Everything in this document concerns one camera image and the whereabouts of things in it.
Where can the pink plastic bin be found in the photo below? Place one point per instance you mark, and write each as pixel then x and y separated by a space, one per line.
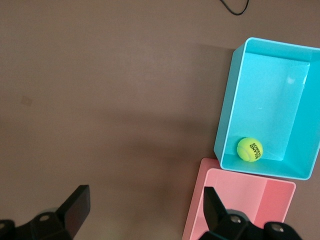
pixel 250 195

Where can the blue plastic bin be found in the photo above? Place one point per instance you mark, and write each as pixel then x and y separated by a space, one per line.
pixel 270 100

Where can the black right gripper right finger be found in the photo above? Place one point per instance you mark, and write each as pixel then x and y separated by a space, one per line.
pixel 215 212

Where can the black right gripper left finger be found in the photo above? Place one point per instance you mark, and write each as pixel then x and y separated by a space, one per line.
pixel 75 210

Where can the yellow tennis ball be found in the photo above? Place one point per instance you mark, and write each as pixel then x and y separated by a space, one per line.
pixel 250 149

